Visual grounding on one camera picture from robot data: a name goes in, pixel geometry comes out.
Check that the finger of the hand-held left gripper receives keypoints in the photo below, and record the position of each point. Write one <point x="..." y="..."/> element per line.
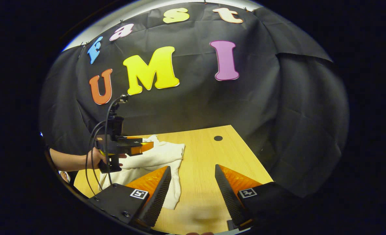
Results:
<point x="142" y="148"/>

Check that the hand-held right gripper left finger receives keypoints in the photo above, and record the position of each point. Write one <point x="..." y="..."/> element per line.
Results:
<point x="157" y="199"/>

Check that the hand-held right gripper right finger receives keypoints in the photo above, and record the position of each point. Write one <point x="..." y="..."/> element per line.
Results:
<point x="232" y="199"/>

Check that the cream white sweater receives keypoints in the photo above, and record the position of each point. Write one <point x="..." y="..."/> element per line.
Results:
<point x="160" y="156"/>

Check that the round black table grommet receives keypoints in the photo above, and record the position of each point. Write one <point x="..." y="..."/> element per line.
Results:
<point x="218" y="138"/>

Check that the black backdrop cloth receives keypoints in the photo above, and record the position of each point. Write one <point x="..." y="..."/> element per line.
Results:
<point x="196" y="104"/>

